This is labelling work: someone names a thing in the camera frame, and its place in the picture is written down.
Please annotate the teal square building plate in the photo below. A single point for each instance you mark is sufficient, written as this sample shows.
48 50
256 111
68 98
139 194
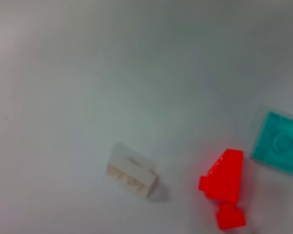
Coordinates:
280 143

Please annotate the translucent white building brick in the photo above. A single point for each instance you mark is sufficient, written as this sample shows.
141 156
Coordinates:
131 174

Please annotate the bright red slope brick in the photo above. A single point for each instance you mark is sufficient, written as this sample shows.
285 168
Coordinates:
224 175

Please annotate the small bright red brick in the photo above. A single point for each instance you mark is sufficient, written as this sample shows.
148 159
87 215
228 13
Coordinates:
230 217

